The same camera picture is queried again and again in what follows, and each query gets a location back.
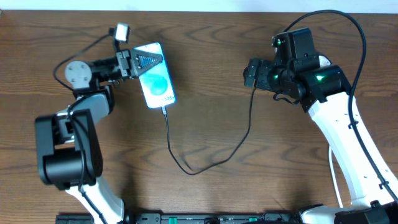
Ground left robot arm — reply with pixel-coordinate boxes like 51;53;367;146
35;43;175;223

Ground black charging cable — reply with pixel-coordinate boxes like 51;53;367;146
160;86;257;175

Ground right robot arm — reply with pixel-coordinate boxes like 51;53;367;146
243;28;397;223

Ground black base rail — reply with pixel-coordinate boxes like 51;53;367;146
54;212;302;224

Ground white USB charger adapter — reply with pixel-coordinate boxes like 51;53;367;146
318;54;332;67

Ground blue Galaxy smartphone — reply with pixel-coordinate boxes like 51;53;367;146
134;42;175;109

